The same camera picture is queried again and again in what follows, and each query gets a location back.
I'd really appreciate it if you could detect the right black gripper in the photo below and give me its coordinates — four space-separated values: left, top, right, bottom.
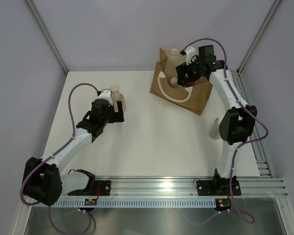
175 55 203 87

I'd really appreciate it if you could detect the olive bottle white cap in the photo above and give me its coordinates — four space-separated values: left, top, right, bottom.
208 117 221 140
170 77 177 86

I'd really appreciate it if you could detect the beige pump soap bottle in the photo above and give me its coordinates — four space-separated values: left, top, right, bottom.
110 84 126 113

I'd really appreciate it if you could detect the green dish soap bottle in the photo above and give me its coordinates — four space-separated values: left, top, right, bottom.
186 82 194 87

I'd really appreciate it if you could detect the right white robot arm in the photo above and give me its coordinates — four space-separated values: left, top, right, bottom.
176 45 257 196

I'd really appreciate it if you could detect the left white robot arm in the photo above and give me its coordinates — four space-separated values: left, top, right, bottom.
20 98 124 206

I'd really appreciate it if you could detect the brown canvas tote bag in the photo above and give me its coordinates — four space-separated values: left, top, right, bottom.
149 48 213 115

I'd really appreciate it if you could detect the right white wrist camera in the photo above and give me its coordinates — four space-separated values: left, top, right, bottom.
180 46 196 65

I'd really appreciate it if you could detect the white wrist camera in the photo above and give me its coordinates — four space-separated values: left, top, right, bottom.
98 89 112 102
180 46 196 65

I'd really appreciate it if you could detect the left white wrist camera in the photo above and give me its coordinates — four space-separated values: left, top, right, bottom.
98 89 112 102

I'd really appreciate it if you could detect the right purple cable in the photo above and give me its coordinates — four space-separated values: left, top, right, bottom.
180 37 270 226

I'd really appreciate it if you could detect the white slotted cable duct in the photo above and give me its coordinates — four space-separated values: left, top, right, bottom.
52 198 216 208

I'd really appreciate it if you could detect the right side aluminium rail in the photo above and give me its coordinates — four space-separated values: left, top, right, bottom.
230 69 273 178

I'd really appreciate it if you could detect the right aluminium frame post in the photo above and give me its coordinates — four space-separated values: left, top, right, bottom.
237 0 283 74

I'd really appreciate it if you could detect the aluminium frame post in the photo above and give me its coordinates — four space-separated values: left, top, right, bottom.
237 0 283 74
24 0 69 74

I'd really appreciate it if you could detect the left aluminium frame post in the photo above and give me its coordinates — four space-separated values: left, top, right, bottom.
24 0 69 74

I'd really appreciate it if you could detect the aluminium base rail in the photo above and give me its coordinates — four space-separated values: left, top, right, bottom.
21 176 290 199

